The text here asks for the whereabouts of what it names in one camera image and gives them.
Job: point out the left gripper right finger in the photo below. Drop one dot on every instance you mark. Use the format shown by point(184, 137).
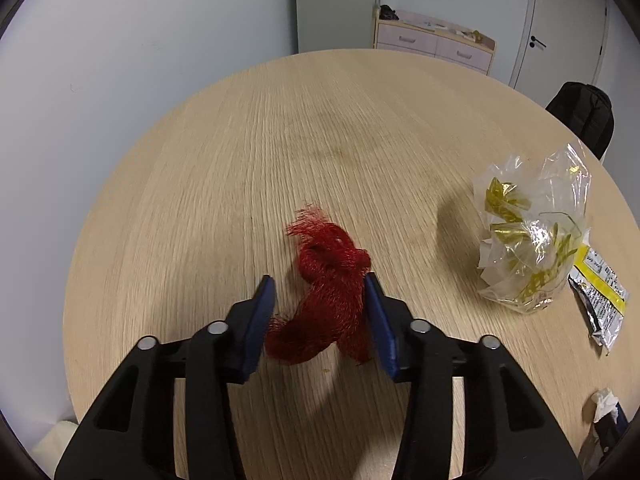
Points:
point(509, 431)

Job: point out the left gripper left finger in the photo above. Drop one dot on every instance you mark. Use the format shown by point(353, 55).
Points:
point(128, 431)

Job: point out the white tissue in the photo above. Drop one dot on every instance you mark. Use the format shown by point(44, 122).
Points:
point(608, 425)

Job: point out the yellow silver snack wrapper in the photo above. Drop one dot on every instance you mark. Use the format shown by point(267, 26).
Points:
point(602, 295)

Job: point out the clear bag with gold ribbon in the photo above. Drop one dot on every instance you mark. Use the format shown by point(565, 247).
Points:
point(534, 220)

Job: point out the red mesh net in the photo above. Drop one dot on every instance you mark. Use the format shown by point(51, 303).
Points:
point(332, 310)

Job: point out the cream white seat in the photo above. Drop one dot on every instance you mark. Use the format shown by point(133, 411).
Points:
point(48, 452)

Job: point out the round wooden table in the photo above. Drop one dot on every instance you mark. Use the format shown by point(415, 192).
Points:
point(388, 145)

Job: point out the black backpack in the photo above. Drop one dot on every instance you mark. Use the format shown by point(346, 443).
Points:
point(587, 111)

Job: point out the white door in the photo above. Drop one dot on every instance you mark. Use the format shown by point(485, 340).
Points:
point(563, 40)

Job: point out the tall grey cabinet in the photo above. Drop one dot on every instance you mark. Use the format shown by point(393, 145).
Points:
point(334, 24)

